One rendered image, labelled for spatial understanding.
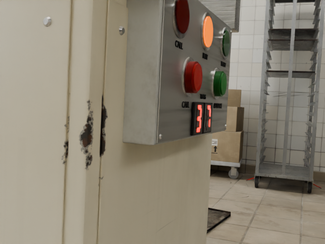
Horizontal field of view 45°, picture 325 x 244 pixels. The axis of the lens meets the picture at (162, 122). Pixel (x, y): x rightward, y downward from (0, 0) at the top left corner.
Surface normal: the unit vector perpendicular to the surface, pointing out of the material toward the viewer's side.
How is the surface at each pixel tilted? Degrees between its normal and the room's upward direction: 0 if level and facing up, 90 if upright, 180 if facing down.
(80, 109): 90
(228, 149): 91
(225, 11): 90
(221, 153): 93
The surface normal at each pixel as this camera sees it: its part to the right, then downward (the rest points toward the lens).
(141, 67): -0.39, 0.03
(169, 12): 0.92, 0.07
